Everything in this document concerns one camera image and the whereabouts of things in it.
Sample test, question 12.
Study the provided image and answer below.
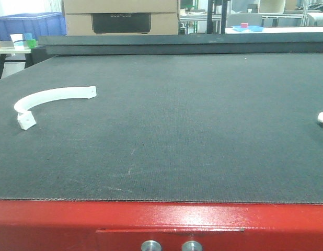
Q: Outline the blue small cup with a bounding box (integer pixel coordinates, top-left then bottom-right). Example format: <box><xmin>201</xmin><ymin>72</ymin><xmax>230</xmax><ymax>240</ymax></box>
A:
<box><xmin>23</xmin><ymin>33</ymin><xmax>33</xmax><ymax>41</ymax></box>

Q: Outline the red metal table frame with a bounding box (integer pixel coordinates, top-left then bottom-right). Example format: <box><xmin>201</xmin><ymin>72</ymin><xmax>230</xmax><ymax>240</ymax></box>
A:
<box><xmin>0</xmin><ymin>200</ymin><xmax>323</xmax><ymax>250</ymax></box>

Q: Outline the blue shallow tray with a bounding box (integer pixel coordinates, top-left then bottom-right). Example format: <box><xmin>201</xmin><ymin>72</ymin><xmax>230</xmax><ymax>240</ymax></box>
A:
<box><xmin>232</xmin><ymin>25</ymin><xmax>264</xmax><ymax>32</ymax></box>

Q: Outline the large cardboard box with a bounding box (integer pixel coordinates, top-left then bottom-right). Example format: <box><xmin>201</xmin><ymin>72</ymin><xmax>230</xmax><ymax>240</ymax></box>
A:
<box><xmin>63</xmin><ymin>0</ymin><xmax>180</xmax><ymax>36</ymax></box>

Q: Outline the pink cube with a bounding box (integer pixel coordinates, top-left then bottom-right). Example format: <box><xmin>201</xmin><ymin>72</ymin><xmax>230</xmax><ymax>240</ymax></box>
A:
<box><xmin>240</xmin><ymin>22</ymin><xmax>248</xmax><ymax>28</ymax></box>

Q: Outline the left silver knob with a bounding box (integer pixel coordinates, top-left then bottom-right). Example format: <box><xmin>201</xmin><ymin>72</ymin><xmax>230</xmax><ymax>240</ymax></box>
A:
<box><xmin>141</xmin><ymin>240</ymin><xmax>162</xmax><ymax>251</ymax></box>

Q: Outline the green small cup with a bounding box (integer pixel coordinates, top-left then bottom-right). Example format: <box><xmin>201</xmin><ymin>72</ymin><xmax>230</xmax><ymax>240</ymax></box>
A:
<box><xmin>26</xmin><ymin>39</ymin><xmax>37</xmax><ymax>49</ymax></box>

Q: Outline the right silver knob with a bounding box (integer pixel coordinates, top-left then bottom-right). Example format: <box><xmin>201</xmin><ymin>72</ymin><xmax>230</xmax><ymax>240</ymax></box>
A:
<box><xmin>181</xmin><ymin>241</ymin><xmax>203</xmax><ymax>251</ymax></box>

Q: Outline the dark grey table mat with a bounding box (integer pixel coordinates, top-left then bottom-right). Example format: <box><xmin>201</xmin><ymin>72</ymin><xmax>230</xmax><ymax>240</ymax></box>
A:
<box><xmin>0</xmin><ymin>53</ymin><xmax>323</xmax><ymax>204</ymax></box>

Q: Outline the white curved pipe clamp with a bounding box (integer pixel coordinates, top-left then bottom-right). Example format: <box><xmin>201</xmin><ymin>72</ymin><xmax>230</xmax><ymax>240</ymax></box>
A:
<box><xmin>14</xmin><ymin>86</ymin><xmax>97</xmax><ymax>130</ymax></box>

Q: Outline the white side table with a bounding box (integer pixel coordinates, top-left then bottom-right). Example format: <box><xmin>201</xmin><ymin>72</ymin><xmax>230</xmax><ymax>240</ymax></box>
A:
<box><xmin>0</xmin><ymin>47</ymin><xmax>33</xmax><ymax>79</ymax></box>

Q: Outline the white paper cup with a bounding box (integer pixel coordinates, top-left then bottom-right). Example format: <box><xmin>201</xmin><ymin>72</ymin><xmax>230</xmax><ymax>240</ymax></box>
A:
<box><xmin>10</xmin><ymin>33</ymin><xmax>24</xmax><ymax>50</ymax></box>

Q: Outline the silver knob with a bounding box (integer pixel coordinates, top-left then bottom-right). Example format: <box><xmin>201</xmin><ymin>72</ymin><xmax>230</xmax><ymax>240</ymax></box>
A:
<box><xmin>141</xmin><ymin>240</ymin><xmax>162</xmax><ymax>251</ymax></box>
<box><xmin>181</xmin><ymin>241</ymin><xmax>203</xmax><ymax>251</ymax></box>

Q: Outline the blue plastic crate background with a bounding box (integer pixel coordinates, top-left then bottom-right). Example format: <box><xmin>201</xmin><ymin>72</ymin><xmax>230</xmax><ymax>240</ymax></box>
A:
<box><xmin>0</xmin><ymin>12</ymin><xmax>66</xmax><ymax>41</ymax></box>

